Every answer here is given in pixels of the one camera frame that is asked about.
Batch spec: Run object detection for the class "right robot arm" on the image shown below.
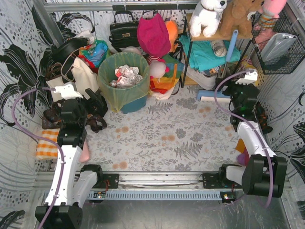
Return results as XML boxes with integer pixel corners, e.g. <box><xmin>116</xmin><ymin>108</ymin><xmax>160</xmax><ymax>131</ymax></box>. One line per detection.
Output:
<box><xmin>219</xmin><ymin>83</ymin><xmax>287</xmax><ymax>198</ymax></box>

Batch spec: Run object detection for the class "white pink snowman plush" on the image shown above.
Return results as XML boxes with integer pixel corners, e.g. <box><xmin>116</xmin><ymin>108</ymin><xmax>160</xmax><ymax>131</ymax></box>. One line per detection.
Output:
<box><xmin>147</xmin><ymin>55</ymin><xmax>169</xmax><ymax>79</ymax></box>

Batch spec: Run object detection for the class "red cloth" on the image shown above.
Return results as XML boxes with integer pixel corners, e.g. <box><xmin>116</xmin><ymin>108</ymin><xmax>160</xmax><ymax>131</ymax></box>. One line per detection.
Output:
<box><xmin>82</xmin><ymin>58</ymin><xmax>99</xmax><ymax>73</ymax></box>

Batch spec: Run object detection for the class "orange plush toy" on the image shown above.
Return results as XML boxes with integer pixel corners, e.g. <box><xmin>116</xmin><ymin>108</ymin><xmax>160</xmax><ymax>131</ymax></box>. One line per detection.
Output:
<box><xmin>165</xmin><ymin>21</ymin><xmax>178</xmax><ymax>52</ymax></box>

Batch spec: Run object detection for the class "cream canvas tote bag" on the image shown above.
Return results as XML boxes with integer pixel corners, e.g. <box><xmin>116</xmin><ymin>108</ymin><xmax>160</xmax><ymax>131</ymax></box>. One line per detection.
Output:
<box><xmin>46</xmin><ymin>49</ymin><xmax>99</xmax><ymax>100</ymax></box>

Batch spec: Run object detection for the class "white dog plush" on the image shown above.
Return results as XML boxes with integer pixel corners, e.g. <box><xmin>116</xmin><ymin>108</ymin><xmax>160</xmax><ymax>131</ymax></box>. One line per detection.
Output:
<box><xmin>190</xmin><ymin>0</ymin><xmax>227</xmax><ymax>38</ymax></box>

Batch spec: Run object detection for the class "wooden shelf rack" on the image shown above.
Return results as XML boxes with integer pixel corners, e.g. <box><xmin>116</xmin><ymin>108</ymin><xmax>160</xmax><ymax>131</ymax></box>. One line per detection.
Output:
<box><xmin>179</xmin><ymin>13</ymin><xmax>253</xmax><ymax>88</ymax></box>

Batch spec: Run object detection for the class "white sheep plush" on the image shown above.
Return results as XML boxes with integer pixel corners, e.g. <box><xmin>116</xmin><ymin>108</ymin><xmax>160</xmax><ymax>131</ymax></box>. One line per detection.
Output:
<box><xmin>122</xmin><ymin>46</ymin><xmax>142</xmax><ymax>55</ymax></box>

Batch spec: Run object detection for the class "orange checkered towel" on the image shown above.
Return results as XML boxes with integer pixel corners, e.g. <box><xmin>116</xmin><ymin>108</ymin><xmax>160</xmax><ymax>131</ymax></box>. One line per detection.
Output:
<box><xmin>36</xmin><ymin>129</ymin><xmax>59</xmax><ymax>160</ymax></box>

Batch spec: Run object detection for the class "black wire basket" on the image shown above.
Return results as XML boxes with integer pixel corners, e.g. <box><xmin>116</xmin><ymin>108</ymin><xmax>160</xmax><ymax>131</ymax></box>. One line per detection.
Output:
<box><xmin>252</xmin><ymin>12</ymin><xmax>305</xmax><ymax>74</ymax></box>

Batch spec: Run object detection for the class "pink plush toy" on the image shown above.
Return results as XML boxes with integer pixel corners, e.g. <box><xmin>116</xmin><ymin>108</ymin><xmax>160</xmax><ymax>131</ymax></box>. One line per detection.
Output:
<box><xmin>258</xmin><ymin>0</ymin><xmax>287</xmax><ymax>29</ymax></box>

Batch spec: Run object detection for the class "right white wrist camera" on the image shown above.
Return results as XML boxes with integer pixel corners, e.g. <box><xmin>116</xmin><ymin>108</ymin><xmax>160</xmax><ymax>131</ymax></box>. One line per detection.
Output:
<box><xmin>235</xmin><ymin>69</ymin><xmax>258</xmax><ymax>85</ymax></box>

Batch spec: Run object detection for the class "silver foil pouch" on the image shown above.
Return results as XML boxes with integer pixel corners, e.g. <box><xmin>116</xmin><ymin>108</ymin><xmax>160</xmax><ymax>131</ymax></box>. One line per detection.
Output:
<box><xmin>261</xmin><ymin>33</ymin><xmax>297</xmax><ymax>62</ymax></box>

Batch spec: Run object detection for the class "rainbow striped bag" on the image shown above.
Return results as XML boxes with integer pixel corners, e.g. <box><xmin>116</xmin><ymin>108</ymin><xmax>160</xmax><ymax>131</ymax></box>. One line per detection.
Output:
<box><xmin>147</xmin><ymin>54</ymin><xmax>184</xmax><ymax>94</ymax></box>

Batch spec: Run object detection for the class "yellow trash bag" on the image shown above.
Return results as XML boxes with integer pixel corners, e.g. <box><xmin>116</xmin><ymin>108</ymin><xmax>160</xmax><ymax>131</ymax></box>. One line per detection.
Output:
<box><xmin>97</xmin><ymin>52</ymin><xmax>150</xmax><ymax>114</ymax></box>

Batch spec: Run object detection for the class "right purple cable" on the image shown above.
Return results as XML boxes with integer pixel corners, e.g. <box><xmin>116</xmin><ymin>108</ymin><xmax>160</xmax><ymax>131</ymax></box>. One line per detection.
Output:
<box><xmin>213</xmin><ymin>70</ymin><xmax>274</xmax><ymax>208</ymax></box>

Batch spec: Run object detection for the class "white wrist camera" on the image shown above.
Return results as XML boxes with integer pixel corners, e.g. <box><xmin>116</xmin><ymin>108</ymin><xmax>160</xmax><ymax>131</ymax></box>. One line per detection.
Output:
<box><xmin>235</xmin><ymin>69</ymin><xmax>258</xmax><ymax>85</ymax></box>
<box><xmin>54</xmin><ymin>82</ymin><xmax>83</xmax><ymax>100</ymax></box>

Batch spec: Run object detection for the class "colourful printed cloth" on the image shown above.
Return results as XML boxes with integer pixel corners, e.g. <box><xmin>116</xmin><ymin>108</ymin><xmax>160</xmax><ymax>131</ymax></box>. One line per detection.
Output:
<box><xmin>78</xmin><ymin>40</ymin><xmax>110</xmax><ymax>67</ymax></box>

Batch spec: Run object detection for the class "blue floor mop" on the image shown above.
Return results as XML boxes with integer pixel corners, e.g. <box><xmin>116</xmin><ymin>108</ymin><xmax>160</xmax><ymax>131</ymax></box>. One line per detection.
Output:
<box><xmin>197</xmin><ymin>30</ymin><xmax>239</xmax><ymax>103</ymax></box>

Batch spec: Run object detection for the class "brown patterned shoe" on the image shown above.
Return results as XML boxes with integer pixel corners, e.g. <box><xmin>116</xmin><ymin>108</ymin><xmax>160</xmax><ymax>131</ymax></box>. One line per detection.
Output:
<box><xmin>42</xmin><ymin>99</ymin><xmax>107</xmax><ymax>133</ymax></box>

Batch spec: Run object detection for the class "brown teddy bear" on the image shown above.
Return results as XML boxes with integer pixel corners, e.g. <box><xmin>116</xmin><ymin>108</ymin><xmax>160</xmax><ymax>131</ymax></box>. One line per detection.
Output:
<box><xmin>219</xmin><ymin>0</ymin><xmax>264</xmax><ymax>37</ymax></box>

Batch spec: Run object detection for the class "black leather handbag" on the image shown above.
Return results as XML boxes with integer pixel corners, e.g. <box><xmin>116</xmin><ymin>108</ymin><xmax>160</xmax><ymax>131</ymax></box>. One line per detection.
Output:
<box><xmin>109</xmin><ymin>10</ymin><xmax>140</xmax><ymax>52</ymax></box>

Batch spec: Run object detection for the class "teal trash bin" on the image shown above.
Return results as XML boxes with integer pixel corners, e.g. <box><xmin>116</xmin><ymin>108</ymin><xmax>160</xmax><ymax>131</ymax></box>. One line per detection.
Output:
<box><xmin>120</xmin><ymin>95</ymin><xmax>148</xmax><ymax>114</ymax></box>

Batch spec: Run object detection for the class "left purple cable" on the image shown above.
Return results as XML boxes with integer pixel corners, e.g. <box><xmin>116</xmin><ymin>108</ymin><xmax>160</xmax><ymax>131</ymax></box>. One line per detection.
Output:
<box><xmin>12</xmin><ymin>87</ymin><xmax>66</xmax><ymax>229</ymax></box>

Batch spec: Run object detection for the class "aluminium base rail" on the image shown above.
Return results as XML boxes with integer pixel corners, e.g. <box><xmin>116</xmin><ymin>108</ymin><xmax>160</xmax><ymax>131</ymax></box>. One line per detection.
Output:
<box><xmin>35</xmin><ymin>170</ymin><xmax>290</xmax><ymax>191</ymax></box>

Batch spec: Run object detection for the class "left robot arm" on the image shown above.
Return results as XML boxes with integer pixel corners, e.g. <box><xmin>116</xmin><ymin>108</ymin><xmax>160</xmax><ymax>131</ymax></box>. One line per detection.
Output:
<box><xmin>35</xmin><ymin>85</ymin><xmax>103</xmax><ymax>229</ymax></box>

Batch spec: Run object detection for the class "purple cable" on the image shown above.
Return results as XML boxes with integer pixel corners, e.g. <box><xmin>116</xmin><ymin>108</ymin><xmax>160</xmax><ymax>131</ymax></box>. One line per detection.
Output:
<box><xmin>12</xmin><ymin>87</ymin><xmax>66</xmax><ymax>229</ymax></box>
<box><xmin>213</xmin><ymin>70</ymin><xmax>274</xmax><ymax>208</ymax></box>

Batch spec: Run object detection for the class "pink cylinder bottle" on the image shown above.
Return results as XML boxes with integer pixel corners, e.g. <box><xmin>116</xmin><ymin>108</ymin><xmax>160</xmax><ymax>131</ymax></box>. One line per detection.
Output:
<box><xmin>79</xmin><ymin>141</ymin><xmax>90</xmax><ymax>163</ymax></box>

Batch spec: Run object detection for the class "magenta fabric bag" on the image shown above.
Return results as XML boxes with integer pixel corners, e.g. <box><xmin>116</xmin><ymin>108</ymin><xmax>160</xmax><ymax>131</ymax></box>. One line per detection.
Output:
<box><xmin>137</xmin><ymin>13</ymin><xmax>171</xmax><ymax>58</ymax></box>

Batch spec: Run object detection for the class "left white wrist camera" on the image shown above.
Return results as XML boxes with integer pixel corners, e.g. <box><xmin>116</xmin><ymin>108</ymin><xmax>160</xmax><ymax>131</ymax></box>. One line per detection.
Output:
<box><xmin>54</xmin><ymin>82</ymin><xmax>83</xmax><ymax>100</ymax></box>

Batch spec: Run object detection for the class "teal folded cloth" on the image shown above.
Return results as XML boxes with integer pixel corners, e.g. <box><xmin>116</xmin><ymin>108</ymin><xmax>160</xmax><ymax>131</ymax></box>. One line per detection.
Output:
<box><xmin>179</xmin><ymin>36</ymin><xmax>241</xmax><ymax>71</ymax></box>

